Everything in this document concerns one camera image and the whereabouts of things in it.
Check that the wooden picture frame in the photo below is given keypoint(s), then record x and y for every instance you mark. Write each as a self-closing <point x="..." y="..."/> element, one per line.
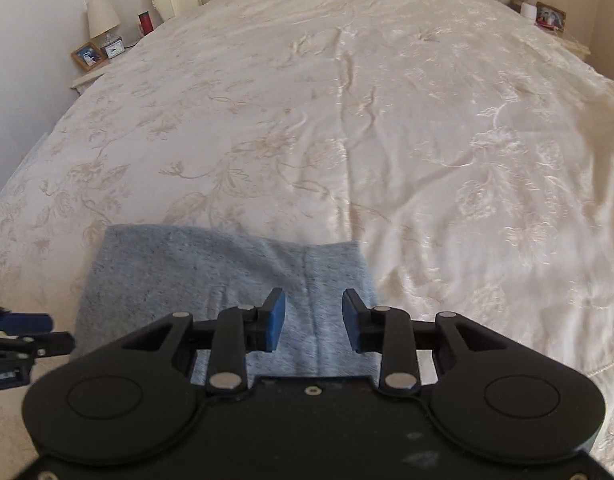
<point x="88" y="56"/>

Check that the right picture frame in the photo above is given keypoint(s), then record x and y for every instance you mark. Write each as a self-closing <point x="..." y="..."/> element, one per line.
<point x="550" y="17"/>

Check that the left bedside lamp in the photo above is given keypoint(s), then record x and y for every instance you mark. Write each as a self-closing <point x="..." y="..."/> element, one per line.
<point x="102" y="19"/>

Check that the grey knit pants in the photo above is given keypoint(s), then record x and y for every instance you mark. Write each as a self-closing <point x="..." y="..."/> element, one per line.
<point x="143" y="273"/>

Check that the white candle jar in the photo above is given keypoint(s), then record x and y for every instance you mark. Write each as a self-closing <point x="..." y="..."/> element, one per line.
<point x="528" y="11"/>

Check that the cream embroidered bedspread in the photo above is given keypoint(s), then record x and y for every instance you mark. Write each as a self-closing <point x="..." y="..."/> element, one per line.
<point x="467" y="153"/>

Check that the white nightstand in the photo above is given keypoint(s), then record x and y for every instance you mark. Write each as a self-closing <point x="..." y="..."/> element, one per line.
<point x="568" y="41"/>
<point x="84" y="81"/>

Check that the white left nightstand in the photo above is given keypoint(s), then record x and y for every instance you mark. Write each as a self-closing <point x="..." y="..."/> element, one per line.
<point x="84" y="81"/>

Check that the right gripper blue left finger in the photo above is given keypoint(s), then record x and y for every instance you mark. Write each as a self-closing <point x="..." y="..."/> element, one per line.
<point x="238" y="332"/>

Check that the small white clock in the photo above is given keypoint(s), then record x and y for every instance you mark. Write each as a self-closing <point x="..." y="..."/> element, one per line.
<point x="114" y="48"/>

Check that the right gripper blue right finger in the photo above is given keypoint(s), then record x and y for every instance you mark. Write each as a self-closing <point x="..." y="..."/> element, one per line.
<point x="387" y="331"/>

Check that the white right nightstand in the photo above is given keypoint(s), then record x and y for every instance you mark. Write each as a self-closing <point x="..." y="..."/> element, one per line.
<point x="568" y="41"/>

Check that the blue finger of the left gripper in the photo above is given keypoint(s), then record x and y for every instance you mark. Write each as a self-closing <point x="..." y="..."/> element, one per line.
<point x="18" y="355"/>
<point x="24" y="323"/>

